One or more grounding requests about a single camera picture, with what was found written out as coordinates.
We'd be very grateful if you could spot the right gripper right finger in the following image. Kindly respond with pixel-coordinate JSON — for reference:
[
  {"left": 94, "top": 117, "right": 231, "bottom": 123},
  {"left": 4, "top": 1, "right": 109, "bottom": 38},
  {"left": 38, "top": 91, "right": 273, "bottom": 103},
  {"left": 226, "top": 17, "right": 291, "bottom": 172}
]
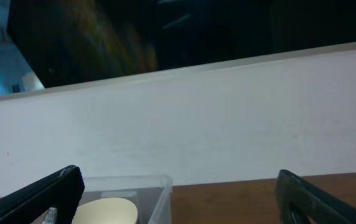
[{"left": 275, "top": 169, "right": 356, "bottom": 224}]

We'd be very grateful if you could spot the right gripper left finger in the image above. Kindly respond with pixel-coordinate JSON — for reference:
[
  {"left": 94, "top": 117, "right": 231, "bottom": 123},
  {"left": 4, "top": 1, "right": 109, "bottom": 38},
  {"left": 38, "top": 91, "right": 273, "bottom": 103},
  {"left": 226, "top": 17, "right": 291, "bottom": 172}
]
[{"left": 0, "top": 165, "right": 85, "bottom": 223}]

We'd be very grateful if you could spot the beige large bowl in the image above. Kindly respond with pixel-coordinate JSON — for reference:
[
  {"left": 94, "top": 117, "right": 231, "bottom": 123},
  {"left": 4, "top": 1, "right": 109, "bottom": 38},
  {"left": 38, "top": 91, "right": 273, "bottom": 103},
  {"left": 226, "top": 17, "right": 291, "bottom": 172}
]
[{"left": 72, "top": 197, "right": 138, "bottom": 224}]

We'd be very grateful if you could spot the clear plastic storage container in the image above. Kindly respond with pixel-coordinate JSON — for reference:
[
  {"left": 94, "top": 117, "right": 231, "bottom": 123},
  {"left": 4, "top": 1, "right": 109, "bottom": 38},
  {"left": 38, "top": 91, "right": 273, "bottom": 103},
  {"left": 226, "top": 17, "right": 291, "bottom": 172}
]
[{"left": 78, "top": 175, "right": 172, "bottom": 224}]

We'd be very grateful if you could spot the dark window above wall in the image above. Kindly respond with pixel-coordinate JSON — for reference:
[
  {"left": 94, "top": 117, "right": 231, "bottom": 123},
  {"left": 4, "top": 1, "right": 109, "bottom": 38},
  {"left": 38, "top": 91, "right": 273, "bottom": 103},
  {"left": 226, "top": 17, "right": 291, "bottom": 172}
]
[{"left": 0, "top": 0, "right": 356, "bottom": 96}]

